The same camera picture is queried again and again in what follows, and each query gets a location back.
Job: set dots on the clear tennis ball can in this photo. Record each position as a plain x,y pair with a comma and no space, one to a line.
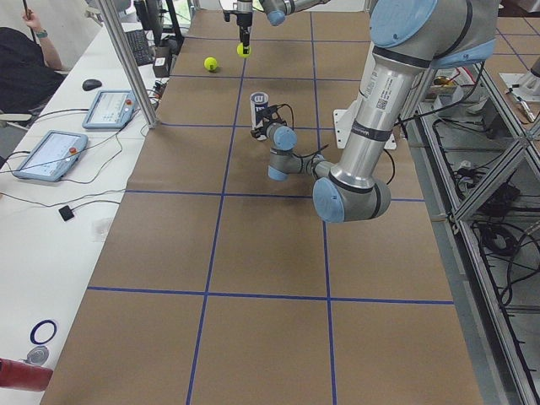
258,102

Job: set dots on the teach pendant tablet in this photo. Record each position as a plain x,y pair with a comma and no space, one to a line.
111,109
53,157

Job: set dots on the blue tape roll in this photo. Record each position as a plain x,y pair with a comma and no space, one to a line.
43,332

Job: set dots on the aluminium frame post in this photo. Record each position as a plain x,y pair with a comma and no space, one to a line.
119,41

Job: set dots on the small black square device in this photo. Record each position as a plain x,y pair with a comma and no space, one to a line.
66,213

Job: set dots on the black keyboard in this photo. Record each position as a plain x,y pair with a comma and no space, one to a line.
139,46

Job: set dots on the red bottle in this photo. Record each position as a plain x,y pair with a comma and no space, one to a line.
26,377

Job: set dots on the person in black shirt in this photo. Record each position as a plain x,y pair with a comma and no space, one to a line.
30,71

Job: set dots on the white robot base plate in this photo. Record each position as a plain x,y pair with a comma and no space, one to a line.
342,125

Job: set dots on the near teach pendant tablet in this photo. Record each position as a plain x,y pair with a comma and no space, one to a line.
53,157

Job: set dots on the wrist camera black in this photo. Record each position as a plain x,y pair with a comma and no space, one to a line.
269,113

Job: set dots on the black computer mouse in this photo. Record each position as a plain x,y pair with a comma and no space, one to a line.
91,84

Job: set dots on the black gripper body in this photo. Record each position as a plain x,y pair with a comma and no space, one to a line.
243,20
267,126

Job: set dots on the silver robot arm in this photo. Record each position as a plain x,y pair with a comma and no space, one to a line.
408,37
276,12

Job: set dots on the far teach pendant tablet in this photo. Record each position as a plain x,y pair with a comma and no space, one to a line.
111,109

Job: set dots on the yellow tennis ball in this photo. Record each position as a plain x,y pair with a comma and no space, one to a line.
211,64
243,51

